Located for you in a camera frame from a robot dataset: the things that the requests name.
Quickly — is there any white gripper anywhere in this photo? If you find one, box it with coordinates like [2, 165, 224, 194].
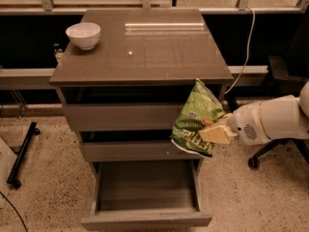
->
[199, 102, 267, 145]

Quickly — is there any green jalapeno chip bag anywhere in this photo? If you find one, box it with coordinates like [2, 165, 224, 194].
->
[171, 79, 225, 158]

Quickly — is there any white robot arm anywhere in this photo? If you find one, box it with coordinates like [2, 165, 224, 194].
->
[199, 83, 309, 145]

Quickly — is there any grey top drawer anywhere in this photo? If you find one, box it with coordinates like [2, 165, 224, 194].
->
[62, 103, 183, 131]

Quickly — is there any grey middle drawer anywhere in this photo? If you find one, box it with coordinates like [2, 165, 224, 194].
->
[79, 140, 202, 162]

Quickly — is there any grey open bottom drawer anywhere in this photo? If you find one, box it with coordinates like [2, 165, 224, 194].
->
[81, 159, 211, 231]

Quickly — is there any grey drawer cabinet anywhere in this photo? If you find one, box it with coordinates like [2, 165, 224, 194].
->
[48, 8, 235, 179]

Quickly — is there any black office chair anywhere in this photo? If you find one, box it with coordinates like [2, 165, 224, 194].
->
[224, 7, 309, 170]

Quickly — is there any white ceramic bowl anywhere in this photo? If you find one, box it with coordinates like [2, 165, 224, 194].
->
[66, 22, 100, 50]

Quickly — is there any black wheeled stand leg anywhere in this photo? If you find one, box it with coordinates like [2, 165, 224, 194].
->
[7, 122, 41, 189]

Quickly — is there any white hanging cable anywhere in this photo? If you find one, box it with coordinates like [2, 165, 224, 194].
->
[224, 7, 256, 96]

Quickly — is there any black floor cable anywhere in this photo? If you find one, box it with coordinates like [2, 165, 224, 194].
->
[0, 190, 29, 232]

